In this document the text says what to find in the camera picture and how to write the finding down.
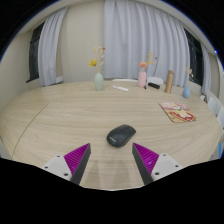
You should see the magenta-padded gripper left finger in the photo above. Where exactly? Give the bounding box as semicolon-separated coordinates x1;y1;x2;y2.
42;142;92;186

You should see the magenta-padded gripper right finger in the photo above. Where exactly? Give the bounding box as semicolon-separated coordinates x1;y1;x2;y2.
131;142;183;186

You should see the black computer mouse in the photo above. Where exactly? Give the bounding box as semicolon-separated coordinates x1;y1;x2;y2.
106;124;137;148

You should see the blue ceramic vase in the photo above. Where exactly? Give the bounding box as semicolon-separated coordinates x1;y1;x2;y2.
182;85;191;99

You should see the black oblong case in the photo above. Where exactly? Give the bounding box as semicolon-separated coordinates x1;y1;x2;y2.
147;82;161;90

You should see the brown thermos bottle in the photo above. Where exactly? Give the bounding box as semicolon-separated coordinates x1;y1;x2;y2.
164;69;175;95

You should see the white remote control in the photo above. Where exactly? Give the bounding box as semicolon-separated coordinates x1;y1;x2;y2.
111;84;130;92

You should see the pink ceramic vase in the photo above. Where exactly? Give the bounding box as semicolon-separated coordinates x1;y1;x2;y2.
137;69;148;89

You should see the pale green ceramic vase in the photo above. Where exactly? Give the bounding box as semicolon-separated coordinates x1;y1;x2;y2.
93;72;105;92

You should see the orange dried flower bunch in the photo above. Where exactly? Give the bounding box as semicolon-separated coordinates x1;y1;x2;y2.
138;50;158;72

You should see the narrow white curtain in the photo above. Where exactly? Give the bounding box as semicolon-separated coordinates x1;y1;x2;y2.
37;7;69;87
199;43;212;96

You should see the yellow dried flower bunch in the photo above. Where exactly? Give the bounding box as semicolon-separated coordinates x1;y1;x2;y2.
88;45;107;74

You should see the dark window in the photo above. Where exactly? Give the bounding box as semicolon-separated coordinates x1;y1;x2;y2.
26;22;45;83
183;28;204;87

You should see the wide white curtain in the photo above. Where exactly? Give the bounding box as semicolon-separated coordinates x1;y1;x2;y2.
101;0;191;88

